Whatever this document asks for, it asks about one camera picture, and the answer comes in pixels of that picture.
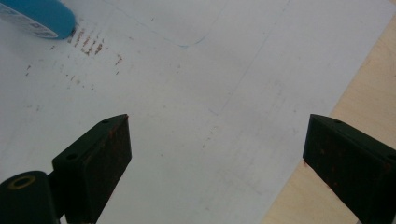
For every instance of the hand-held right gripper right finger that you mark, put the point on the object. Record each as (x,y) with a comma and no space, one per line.
(351,161)

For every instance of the white paper sheet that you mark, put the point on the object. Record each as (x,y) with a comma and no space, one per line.
(202,77)

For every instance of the blue plastic bottle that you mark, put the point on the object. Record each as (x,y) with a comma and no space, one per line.
(46,14)

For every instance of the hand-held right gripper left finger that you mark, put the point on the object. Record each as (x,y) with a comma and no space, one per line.
(93,168)

